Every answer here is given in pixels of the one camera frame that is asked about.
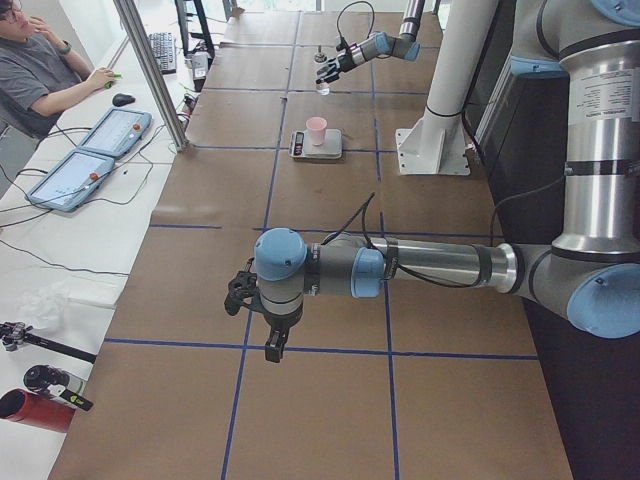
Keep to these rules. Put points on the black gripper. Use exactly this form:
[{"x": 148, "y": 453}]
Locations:
[
  {"x": 344, "y": 62},
  {"x": 278, "y": 321}
]

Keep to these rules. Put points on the pink paper cup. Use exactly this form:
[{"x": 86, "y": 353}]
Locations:
[{"x": 316, "y": 128}]

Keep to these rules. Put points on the white digital kitchen scale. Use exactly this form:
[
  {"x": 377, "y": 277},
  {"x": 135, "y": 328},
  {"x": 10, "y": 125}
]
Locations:
[{"x": 301, "y": 147}]

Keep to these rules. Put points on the black keyboard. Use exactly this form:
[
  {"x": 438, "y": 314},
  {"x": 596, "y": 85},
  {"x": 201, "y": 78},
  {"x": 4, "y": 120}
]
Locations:
[{"x": 164, "y": 51}]

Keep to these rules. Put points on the black computer mouse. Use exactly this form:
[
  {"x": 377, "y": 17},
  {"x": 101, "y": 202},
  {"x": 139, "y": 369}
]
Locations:
[{"x": 121, "y": 99}]

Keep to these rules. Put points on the upper blue teach pendant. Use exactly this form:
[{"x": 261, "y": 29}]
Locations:
[{"x": 116, "y": 133}]

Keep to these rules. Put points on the blue teach pendant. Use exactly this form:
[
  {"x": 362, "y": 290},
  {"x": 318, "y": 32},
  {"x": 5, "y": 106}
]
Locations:
[
  {"x": 71, "y": 182},
  {"x": 116, "y": 133}
]

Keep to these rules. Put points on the green plastic toy piece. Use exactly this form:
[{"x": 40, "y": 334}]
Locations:
[{"x": 116, "y": 75}]

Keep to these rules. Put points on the crumpled clear plastic bag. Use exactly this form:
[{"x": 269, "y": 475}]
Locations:
[{"x": 43, "y": 307}]

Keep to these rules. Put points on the lower blue teach pendant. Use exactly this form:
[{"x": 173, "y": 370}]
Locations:
[{"x": 71, "y": 182}]

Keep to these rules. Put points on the black tripod rod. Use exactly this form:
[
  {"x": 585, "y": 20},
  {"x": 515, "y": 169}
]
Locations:
[{"x": 16, "y": 334}]

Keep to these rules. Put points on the red cylinder tube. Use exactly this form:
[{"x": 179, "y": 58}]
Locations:
[{"x": 21, "y": 406}]

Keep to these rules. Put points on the person in grey shirt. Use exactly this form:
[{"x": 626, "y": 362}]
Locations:
[{"x": 41, "y": 74}]

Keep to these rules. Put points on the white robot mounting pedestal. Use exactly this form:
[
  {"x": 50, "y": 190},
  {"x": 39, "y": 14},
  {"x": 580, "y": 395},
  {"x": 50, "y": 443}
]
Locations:
[{"x": 436, "y": 144}]

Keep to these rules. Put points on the aluminium frame post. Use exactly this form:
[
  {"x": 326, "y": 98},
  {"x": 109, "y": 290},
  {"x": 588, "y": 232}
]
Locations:
[{"x": 136, "y": 33}]

